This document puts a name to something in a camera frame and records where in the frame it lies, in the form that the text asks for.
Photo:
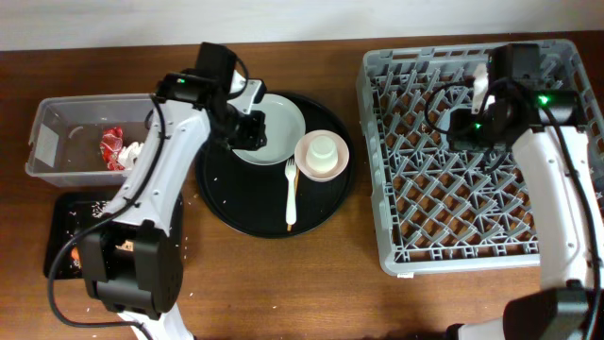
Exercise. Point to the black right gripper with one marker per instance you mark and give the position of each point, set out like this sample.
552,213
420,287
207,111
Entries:
459,137

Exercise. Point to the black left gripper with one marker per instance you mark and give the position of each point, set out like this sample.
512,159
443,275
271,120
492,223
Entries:
251,140

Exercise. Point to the grey round plate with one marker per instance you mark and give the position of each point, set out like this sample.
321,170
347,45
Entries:
284,126

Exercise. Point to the cream plastic cup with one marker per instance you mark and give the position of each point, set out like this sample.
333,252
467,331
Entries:
322,154

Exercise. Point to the red snack wrapper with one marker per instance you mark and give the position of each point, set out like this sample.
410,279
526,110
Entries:
111,145

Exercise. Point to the rice and peanut shell waste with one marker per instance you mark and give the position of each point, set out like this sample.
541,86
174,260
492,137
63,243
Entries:
78,216

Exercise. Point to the orange carrot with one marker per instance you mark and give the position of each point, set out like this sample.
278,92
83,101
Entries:
75,256

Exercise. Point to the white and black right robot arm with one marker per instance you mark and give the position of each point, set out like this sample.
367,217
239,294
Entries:
546,132

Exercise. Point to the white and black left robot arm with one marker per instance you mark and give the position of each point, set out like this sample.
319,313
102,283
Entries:
131,261

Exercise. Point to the grey dishwasher rack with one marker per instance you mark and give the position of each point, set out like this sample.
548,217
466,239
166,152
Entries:
438,210

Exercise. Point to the pink bowl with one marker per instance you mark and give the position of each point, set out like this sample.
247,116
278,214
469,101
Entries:
301,152

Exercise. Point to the white plastic fork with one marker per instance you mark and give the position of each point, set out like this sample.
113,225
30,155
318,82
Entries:
290,173

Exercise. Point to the round black tray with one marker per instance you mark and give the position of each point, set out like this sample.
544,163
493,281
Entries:
252,198

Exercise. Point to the wooden chopstick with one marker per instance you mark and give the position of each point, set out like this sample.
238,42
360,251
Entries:
296,179

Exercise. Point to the clear plastic bin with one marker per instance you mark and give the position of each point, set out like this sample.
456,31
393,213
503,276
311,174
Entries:
67,131

